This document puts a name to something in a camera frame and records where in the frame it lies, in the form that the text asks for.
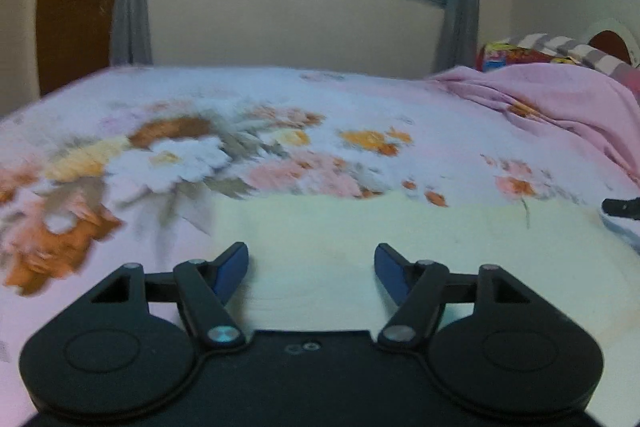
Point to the brown wooden door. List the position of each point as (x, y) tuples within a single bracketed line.
[(75, 7)]

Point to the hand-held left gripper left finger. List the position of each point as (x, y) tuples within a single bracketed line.
[(234, 264)]

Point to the white arched headboard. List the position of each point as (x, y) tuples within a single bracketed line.
[(612, 34)]

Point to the grey striped pillow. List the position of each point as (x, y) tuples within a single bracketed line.
[(580, 49)]

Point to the pink blanket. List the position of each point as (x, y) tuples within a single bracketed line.
[(555, 92)]

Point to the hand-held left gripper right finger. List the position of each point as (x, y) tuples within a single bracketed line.
[(390, 264)]

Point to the floral bed sheet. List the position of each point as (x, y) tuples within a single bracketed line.
[(250, 102)]

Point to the colourful printed pillow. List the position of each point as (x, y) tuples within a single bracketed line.
[(510, 56)]

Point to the cream small cloth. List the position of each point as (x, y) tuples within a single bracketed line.
[(320, 232)]

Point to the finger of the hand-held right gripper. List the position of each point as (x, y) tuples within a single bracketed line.
[(622, 207)]

